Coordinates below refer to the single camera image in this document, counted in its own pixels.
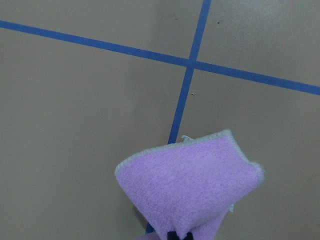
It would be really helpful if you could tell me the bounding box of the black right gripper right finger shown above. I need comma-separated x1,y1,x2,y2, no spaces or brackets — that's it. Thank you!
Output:
184,232,194,240

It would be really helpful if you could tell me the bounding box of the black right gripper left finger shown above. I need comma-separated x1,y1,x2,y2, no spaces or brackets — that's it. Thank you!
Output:
167,231,178,240

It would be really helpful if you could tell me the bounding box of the purple microfiber cloth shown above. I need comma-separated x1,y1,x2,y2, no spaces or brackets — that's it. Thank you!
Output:
115,129,264,240

